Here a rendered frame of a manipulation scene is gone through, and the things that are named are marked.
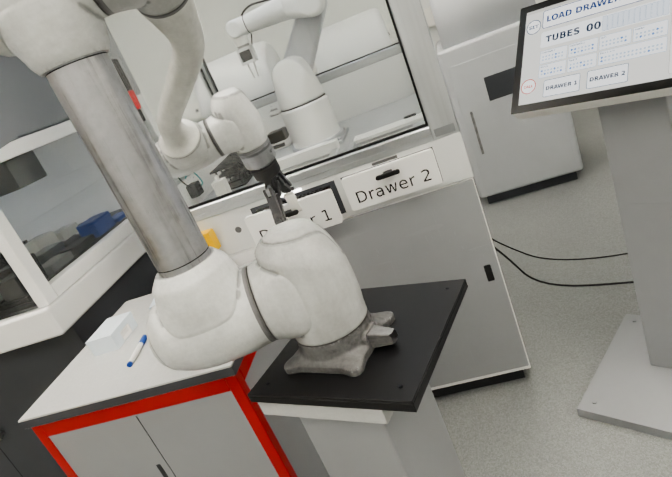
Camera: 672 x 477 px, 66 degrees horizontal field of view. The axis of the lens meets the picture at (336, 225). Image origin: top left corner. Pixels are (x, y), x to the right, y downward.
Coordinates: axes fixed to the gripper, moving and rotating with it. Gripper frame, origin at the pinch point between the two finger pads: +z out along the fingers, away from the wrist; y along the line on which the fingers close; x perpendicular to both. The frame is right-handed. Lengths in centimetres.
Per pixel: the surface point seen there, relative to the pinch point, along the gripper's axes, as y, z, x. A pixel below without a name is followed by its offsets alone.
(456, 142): 17, 2, -50
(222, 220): 17.2, 1.2, 28.4
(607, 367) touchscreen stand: -5, 87, -75
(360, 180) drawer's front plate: 15.2, 2.4, -19.6
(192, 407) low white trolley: -46, 14, 29
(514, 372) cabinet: 2, 89, -46
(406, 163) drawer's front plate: 15.4, 1.9, -34.4
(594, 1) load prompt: 18, -23, -92
